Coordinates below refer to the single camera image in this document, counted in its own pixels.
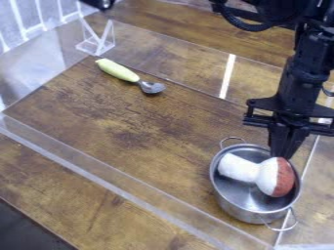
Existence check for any silver pot with handles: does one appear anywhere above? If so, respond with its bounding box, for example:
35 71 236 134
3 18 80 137
208 137 301 231

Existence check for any red white toy mushroom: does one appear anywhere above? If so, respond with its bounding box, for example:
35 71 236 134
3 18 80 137
217 153 296 197

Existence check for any yellow handled metal spoon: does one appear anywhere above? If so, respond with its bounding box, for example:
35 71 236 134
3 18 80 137
94 59 165 94

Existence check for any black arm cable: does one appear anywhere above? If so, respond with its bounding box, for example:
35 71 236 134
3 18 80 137
213 0 284 32

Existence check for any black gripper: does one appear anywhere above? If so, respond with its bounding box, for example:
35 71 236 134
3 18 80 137
244 58 334 159

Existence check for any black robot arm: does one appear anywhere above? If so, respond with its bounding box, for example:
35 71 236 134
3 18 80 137
208 0 334 158

